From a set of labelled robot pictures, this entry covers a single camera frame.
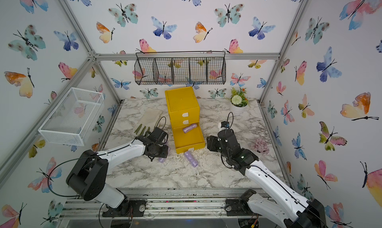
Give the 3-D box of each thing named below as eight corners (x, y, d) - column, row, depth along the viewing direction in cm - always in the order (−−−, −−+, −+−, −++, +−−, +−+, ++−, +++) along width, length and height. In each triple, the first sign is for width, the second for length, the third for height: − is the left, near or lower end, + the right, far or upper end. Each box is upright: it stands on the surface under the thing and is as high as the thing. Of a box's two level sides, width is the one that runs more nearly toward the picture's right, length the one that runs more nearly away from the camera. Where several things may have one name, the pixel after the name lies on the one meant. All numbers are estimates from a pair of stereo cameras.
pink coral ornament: (250, 154, 95) (255, 145, 86) (252, 146, 98) (258, 137, 90) (263, 160, 92) (270, 152, 84) (266, 152, 96) (272, 143, 87)
